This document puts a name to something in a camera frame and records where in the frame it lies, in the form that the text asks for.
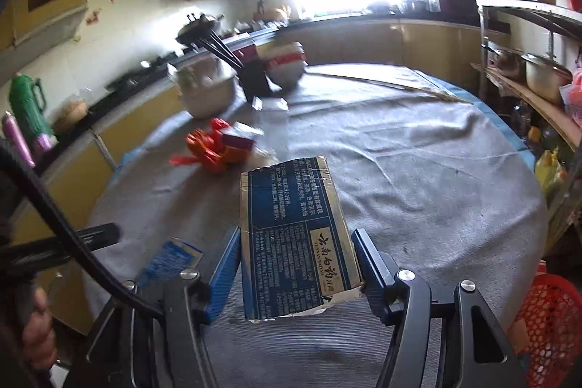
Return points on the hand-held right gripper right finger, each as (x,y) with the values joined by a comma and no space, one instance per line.
(368,274)

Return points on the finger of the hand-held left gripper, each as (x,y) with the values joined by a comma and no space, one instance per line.
(102,235)

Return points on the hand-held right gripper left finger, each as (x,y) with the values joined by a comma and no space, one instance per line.
(225,270)

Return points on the blue printed cardboard box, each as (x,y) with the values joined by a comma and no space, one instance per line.
(291,233)

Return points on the red plastic bag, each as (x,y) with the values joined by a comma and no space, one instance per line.
(204,147)

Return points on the person's left hand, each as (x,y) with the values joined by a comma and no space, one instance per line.
(40,329)

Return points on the small blue packet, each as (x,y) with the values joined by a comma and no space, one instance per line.
(170,260)

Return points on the purple cup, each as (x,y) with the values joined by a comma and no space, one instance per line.
(44,141)

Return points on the pink bottle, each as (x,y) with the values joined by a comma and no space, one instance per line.
(18,140)

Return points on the small red and white box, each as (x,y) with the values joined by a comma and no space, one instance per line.
(238,140)

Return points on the green thermos jug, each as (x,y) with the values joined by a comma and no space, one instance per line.
(27,108)

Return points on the red plastic basket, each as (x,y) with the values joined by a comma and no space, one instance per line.
(552,320)

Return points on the long bamboo stick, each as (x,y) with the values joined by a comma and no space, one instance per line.
(386,84)

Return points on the yellow plastic bag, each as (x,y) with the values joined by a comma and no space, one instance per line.
(548,170)

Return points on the stack of white red bowls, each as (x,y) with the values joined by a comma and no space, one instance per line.
(284,63)

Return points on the black wok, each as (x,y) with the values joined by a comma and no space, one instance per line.
(200,28)

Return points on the metal storage rack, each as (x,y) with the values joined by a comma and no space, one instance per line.
(527,65)

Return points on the large steel pot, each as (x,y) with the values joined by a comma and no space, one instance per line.
(545,76)

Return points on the pink plastic bag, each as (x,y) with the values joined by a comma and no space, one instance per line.
(574,95)

